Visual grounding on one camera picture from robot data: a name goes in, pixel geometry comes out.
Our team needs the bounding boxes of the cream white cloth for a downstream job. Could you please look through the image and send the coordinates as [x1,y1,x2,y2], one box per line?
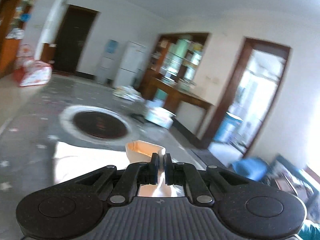
[52,139,186,197]

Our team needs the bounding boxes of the tissue pack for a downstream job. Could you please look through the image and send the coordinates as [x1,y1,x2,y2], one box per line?
[144,107,176,129]

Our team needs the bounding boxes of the blue white cabinet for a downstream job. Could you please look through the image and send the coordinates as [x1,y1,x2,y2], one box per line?
[213,112,243,143]

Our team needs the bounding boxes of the black notebook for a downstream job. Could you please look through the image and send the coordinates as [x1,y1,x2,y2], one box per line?
[130,113,146,124]

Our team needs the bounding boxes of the round black induction cooktop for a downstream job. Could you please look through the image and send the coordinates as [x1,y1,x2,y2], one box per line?
[59,105,135,145]

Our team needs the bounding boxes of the blue covered chair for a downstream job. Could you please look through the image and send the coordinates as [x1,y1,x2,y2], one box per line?
[231,157,269,181]

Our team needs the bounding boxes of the wooden console table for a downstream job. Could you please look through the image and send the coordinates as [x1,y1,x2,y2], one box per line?
[147,76,214,134]

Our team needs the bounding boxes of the crumpled patterned cloth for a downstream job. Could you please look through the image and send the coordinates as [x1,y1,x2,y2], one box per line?
[113,86,144,102]

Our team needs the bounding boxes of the grey quilted star tablecloth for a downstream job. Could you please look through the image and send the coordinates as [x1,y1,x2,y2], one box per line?
[1,75,205,239]

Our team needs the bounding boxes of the water dispenser with blue bottle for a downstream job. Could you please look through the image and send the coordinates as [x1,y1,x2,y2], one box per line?
[95,40,118,84]

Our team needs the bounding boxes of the wooden display cabinet right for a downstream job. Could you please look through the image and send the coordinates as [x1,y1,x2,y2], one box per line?
[137,32,210,99]

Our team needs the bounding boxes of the white refrigerator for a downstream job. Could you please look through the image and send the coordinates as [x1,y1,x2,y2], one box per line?
[112,41,146,87]

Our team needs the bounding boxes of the red white play tent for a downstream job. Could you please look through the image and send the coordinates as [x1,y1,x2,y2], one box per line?
[12,44,53,87]

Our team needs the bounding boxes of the dark wooden door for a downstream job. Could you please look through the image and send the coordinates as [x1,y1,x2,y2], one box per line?
[53,5,98,74]

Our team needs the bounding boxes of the wooden shelf cabinet left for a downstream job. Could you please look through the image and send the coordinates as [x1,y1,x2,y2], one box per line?
[1,0,36,78]

